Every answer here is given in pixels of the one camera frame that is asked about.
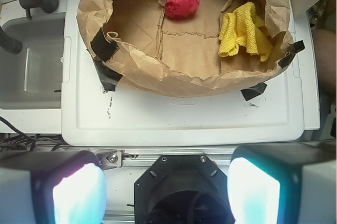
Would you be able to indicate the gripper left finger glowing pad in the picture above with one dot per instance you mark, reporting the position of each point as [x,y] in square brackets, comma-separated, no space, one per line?
[52,187]

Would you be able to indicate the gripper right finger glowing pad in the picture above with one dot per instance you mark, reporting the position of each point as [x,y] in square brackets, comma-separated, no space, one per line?
[283,184]

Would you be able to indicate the red paper ball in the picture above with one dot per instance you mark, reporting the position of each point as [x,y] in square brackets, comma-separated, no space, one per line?
[180,9]

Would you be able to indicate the grey toy sink basin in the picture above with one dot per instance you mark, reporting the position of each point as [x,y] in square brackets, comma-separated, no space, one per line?
[32,79]

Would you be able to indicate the yellow knitted cloth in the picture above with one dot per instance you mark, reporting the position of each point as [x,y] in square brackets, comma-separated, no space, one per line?
[244,28]

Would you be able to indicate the brown paper bag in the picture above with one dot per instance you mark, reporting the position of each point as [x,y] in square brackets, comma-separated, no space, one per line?
[134,42]

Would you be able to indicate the aluminium rail frame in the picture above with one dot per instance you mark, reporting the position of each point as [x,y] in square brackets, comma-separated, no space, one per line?
[146,157]

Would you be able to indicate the black robot mount plate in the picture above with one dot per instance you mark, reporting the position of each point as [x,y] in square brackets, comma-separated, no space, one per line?
[182,193]

